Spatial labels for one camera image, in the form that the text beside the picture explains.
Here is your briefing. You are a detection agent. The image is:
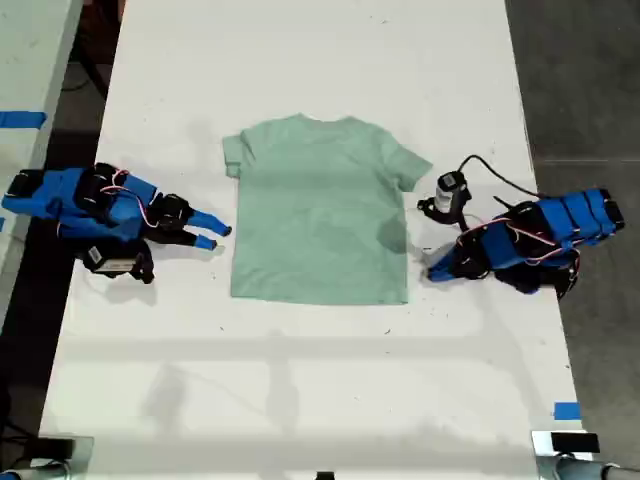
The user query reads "pale green T-shirt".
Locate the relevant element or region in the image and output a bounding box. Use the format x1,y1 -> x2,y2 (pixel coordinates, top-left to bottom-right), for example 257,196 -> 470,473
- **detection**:
222,113 -> 434,307

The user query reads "long blue tape strip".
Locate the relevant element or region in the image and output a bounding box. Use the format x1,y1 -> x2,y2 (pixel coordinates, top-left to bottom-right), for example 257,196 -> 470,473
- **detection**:
0,111 -> 48,130

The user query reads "silver metal clamp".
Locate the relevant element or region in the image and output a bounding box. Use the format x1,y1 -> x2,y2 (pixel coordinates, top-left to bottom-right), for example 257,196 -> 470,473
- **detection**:
0,434 -> 96,480
530,428 -> 640,480

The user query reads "small black box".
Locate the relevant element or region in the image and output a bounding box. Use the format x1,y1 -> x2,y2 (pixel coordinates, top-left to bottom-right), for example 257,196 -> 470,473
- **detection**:
550,432 -> 600,454
35,436 -> 77,459

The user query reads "gripper camera stalk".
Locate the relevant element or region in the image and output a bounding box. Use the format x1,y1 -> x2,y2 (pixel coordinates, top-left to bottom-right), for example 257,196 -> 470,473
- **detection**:
131,241 -> 156,286
416,196 -> 472,225

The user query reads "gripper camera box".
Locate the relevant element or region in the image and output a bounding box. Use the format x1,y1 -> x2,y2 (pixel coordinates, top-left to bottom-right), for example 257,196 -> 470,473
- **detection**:
433,171 -> 474,212
81,244 -> 144,276

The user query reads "black camera cable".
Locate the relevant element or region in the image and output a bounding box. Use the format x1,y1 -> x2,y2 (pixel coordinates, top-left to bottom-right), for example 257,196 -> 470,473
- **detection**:
456,154 -> 542,197

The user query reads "thin black floor cable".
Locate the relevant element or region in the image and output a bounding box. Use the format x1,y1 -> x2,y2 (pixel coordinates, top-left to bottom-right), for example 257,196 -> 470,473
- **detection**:
62,47 -> 109,97

